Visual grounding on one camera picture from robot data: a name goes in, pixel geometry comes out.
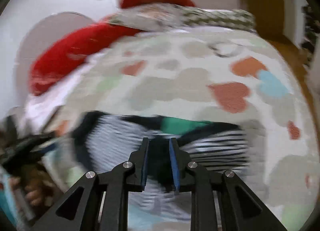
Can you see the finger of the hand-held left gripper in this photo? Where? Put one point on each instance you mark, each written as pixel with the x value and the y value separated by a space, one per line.
pixel 30 147

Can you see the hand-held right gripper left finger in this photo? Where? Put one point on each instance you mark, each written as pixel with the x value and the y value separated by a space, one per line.
pixel 144 166

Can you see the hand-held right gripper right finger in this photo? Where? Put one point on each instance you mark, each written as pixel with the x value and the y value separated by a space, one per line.
pixel 175 166

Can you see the black white striped pants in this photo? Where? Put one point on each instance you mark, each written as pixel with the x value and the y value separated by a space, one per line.
pixel 215 146

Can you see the person's left hand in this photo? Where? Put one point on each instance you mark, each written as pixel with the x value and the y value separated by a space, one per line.
pixel 32 191

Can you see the heart print bed sheet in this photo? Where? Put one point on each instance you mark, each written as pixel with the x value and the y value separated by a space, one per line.
pixel 175 83

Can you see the red pillow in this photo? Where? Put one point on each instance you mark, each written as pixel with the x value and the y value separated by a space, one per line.
pixel 75 53

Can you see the checkered patterned pillow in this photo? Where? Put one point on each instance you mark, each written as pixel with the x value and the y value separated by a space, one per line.
pixel 200 17

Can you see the wooden bed frame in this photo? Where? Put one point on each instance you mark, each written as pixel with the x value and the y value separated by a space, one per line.
pixel 290 53

